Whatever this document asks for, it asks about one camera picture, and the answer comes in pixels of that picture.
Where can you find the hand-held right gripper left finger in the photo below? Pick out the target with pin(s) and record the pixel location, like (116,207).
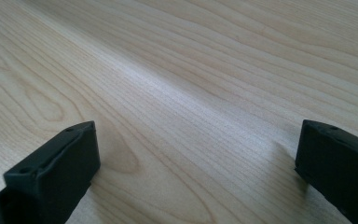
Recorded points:
(59,168)

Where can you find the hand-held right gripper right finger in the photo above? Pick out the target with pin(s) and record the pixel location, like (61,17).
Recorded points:
(338,165)

